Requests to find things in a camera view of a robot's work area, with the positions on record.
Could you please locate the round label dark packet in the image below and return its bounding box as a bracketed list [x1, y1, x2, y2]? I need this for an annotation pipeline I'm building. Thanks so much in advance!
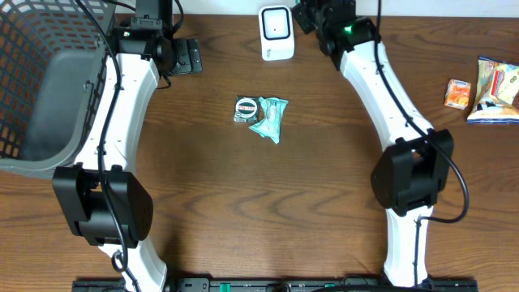
[234, 96, 260, 123]

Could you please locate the teal snack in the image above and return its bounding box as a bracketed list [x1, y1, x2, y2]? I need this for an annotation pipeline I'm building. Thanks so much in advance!
[250, 97, 289, 144]

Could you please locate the orange small packet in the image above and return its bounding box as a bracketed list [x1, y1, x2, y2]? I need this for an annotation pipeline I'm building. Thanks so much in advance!
[444, 79, 471, 110]

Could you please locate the yellow snack bag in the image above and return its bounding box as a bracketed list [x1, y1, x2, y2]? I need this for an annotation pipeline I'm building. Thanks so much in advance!
[467, 56, 518, 124]

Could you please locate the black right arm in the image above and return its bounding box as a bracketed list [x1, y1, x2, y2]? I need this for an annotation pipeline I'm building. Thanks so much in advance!
[291, 0, 453, 288]

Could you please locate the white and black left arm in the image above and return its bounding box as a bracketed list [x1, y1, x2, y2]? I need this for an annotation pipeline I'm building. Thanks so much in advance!
[52, 27, 203, 291]

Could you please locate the white barcode scanner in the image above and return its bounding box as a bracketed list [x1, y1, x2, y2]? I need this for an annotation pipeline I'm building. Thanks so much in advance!
[258, 5, 295, 62]

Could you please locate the dark mesh plastic basket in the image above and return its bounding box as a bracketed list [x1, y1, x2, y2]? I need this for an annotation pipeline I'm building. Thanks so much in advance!
[1, 0, 115, 179]

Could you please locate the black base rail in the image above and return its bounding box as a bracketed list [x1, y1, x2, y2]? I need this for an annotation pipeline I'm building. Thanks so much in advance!
[72, 277, 479, 292]

